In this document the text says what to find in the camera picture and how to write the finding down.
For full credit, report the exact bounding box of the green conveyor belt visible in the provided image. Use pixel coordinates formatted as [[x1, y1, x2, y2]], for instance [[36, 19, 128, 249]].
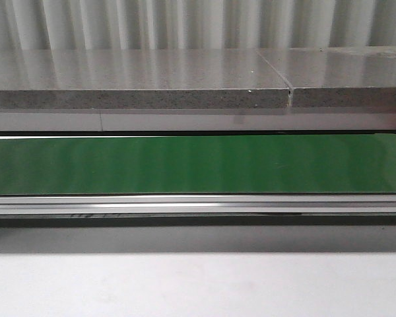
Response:
[[0, 133, 396, 195]]

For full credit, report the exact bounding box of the grey stone ledge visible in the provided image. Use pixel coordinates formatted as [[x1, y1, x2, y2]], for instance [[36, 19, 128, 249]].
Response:
[[0, 47, 396, 112]]

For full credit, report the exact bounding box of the aluminium conveyor frame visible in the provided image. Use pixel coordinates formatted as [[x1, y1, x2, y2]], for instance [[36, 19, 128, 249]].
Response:
[[0, 194, 396, 228]]

